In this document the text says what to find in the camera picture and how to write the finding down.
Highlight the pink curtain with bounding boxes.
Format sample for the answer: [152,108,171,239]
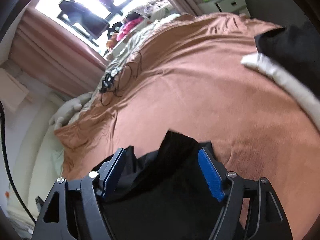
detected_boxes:
[9,8,107,98]

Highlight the black cable on bed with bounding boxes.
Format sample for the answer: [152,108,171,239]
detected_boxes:
[99,51,143,107]

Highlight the white bedside drawer cabinet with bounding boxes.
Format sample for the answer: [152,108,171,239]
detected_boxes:
[198,0,251,17]

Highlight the white folded cloth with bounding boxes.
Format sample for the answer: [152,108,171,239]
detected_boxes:
[240,53,320,128]

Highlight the orange-brown bed blanket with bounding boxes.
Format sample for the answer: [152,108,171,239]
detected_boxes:
[55,13,319,239]

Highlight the white plush toy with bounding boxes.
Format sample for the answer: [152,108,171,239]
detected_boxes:
[49,92,93,130]

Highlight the pink clothes pile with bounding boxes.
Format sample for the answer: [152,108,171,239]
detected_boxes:
[116,17,144,41]

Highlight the black garment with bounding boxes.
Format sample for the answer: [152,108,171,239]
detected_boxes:
[89,131,223,239]

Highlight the dark clothes at window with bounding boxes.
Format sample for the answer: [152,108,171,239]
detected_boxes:
[59,0,110,39]

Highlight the black camera cable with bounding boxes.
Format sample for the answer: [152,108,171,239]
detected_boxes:
[0,101,37,224]

